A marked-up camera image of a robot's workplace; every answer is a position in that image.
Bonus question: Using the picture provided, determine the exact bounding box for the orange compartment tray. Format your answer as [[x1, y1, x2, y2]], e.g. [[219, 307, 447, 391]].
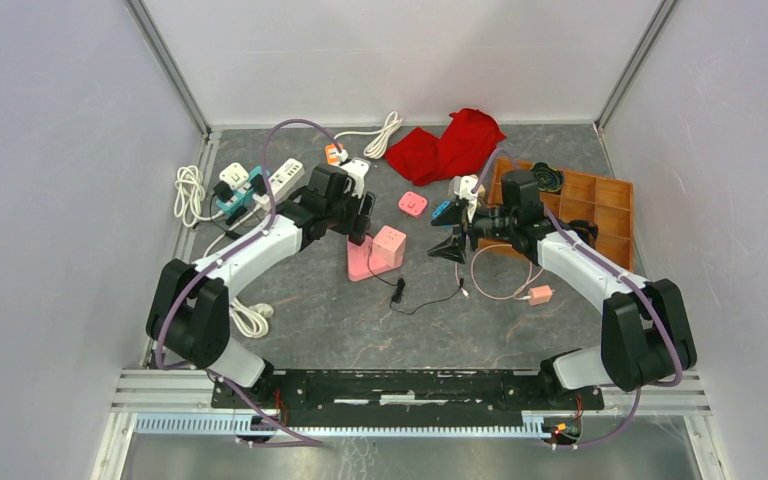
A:
[[477, 157, 634, 273]]

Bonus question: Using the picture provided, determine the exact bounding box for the pink power strip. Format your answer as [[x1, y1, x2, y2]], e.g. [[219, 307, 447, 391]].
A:
[[346, 236, 403, 282]]

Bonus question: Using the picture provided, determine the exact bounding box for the blue plug adapter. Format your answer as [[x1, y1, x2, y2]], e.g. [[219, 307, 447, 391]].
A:
[[431, 200, 459, 227]]

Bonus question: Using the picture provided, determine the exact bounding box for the black thin cable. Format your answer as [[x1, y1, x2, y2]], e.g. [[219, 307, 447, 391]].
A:
[[365, 251, 470, 317]]

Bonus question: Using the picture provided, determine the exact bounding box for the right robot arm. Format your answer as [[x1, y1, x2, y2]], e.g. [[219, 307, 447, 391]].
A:
[[428, 170, 697, 408]]

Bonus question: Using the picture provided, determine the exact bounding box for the white cube adapter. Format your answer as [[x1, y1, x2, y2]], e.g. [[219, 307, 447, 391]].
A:
[[219, 162, 250, 190]]

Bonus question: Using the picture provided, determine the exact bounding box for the white power strip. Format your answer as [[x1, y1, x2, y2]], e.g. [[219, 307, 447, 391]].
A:
[[250, 158, 305, 212]]

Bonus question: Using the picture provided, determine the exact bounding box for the pink cube socket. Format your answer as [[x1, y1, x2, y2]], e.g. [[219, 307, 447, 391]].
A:
[[371, 226, 407, 267]]

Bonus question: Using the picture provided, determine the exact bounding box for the red cloth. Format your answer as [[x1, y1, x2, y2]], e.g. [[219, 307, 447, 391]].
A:
[[385, 108, 506, 186]]

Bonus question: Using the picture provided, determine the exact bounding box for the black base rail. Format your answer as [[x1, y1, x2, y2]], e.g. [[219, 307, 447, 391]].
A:
[[243, 369, 605, 428]]

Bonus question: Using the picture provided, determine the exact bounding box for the orange power strip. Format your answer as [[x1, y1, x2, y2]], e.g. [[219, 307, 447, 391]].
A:
[[324, 144, 348, 165]]

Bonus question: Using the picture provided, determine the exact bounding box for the pink plug adapter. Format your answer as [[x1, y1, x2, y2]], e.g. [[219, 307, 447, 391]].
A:
[[397, 191, 428, 217], [526, 285, 554, 306]]

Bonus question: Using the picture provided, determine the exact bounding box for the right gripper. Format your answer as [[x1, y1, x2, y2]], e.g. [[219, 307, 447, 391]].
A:
[[428, 200, 516, 265]]

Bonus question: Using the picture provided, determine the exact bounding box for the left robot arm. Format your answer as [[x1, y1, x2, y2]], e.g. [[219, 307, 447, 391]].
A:
[[146, 158, 375, 408]]

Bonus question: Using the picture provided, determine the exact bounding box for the white power cord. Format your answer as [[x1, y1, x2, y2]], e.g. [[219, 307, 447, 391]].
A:
[[201, 228, 274, 340]]

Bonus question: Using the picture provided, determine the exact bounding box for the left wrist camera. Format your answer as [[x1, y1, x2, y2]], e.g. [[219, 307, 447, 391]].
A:
[[338, 157, 370, 198]]

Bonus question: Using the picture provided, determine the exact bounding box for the white cable bundle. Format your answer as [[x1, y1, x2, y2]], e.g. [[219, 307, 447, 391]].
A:
[[332, 111, 404, 161]]

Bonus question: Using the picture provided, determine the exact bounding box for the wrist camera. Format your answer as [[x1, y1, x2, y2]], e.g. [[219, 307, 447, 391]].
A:
[[455, 175, 483, 222], [338, 157, 370, 198]]

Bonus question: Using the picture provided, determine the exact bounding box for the pink charging cable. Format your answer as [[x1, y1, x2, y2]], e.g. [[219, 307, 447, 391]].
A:
[[453, 243, 544, 303]]

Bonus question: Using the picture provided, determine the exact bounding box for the white coiled cable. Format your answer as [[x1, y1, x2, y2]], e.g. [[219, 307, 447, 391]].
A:
[[173, 164, 207, 229]]

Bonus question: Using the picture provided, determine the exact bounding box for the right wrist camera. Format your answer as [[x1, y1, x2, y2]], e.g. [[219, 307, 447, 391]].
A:
[[455, 175, 483, 222]]

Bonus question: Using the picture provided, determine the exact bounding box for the teal power strip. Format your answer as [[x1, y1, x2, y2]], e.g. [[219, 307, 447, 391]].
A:
[[213, 166, 262, 216]]

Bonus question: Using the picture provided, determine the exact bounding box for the beige cube plug adapter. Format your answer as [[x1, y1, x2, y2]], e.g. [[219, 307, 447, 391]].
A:
[[448, 176, 474, 199]]

